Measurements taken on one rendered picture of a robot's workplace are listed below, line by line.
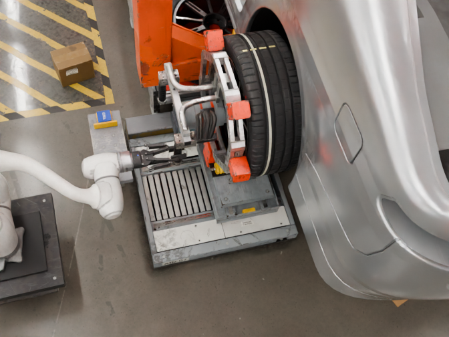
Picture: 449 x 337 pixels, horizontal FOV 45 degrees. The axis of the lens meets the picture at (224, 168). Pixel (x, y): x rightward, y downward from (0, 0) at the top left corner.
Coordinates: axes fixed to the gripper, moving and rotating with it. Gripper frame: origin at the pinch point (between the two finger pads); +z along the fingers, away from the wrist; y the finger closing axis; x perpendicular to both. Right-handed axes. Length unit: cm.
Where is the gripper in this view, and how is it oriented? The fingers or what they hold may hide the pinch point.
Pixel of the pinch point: (178, 152)
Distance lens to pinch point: 241.3
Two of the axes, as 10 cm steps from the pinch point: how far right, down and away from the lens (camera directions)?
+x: 1.0, -4.8, -8.7
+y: 2.5, 8.6, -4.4
